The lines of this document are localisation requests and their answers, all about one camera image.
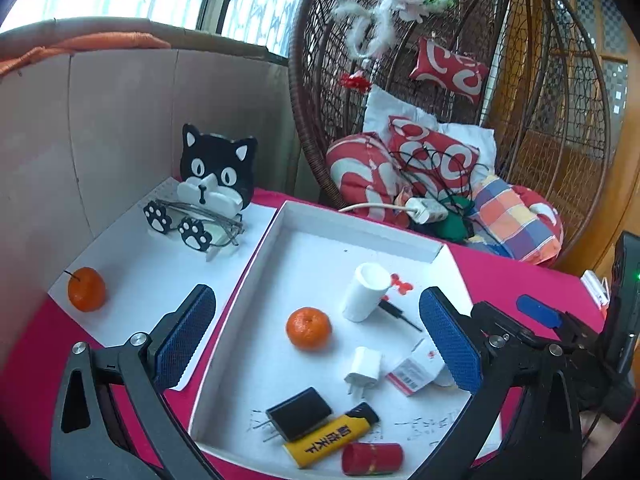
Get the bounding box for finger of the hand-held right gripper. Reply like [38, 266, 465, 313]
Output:
[475, 301, 551, 348]
[516, 294, 604, 357]

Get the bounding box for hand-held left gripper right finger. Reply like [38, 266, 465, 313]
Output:
[407, 287, 583, 480]

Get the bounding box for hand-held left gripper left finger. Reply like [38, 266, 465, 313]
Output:
[50, 284, 221, 480]

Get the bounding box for small white box red label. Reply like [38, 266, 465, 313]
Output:
[387, 340, 446, 397]

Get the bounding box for white charger plug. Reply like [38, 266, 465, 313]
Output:
[344, 346, 383, 400]

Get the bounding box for white plastic cup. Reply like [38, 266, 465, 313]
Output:
[341, 262, 392, 323]

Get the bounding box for black charger plug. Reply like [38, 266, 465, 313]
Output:
[252, 386, 333, 443]

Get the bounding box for red cylindrical canister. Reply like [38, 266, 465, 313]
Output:
[341, 442, 404, 476]

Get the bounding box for white shallow tray box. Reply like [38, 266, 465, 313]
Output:
[189, 200, 503, 471]

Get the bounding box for yellow lighter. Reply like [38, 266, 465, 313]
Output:
[282, 402, 379, 469]

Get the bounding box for person's right forearm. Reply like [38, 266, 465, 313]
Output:
[582, 410, 640, 471]

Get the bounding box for white box device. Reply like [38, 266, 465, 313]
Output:
[580, 270, 611, 306]

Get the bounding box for magenta tablecloth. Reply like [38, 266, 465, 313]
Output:
[0, 187, 606, 480]

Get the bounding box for white paper sheet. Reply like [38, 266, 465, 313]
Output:
[47, 177, 278, 391]

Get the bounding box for plaid pillow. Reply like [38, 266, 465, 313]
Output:
[470, 175, 563, 266]

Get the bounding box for mandarin orange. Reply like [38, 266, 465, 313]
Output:
[285, 306, 333, 351]
[64, 266, 107, 312]

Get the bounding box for thin-framed eyeglasses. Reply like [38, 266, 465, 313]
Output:
[150, 199, 246, 248]

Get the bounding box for green cloth bag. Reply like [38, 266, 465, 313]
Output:
[432, 195, 476, 241]

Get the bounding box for white power strip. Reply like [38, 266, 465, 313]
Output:
[404, 197, 449, 224]

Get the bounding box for wicker hanging egg chair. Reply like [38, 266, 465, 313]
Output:
[289, 0, 626, 271]

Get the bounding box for black white cat glasses holder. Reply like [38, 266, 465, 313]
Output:
[144, 123, 258, 253]

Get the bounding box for square red white patterned pillow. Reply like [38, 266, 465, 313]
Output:
[387, 115, 481, 196]

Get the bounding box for red white patterned seat cushion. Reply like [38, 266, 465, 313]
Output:
[325, 131, 565, 266]

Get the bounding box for grey cardboard panel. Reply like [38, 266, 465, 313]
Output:
[0, 17, 301, 311]

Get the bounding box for small red white patterned pillow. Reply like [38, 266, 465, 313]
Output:
[409, 36, 490, 105]

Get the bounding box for orange cloth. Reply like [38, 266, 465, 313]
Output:
[0, 31, 171, 78]

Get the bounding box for black cable tangle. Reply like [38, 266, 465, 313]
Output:
[395, 142, 493, 221]

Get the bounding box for white power cable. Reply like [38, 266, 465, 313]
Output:
[339, 202, 408, 213]

